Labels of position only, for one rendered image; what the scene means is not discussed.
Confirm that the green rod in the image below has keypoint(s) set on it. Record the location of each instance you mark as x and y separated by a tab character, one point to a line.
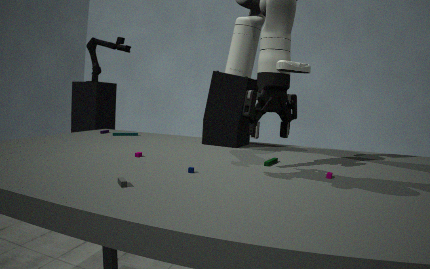
270	162

